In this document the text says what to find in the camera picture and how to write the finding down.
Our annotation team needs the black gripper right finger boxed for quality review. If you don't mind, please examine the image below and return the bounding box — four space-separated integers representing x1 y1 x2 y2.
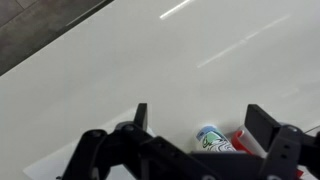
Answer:
244 103 320 180

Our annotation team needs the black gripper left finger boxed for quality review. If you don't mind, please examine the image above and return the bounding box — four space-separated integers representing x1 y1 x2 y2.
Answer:
61 103 221 180

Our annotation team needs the printed paper cup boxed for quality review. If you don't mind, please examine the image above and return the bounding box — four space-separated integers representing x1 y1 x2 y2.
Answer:
194 124 238 154

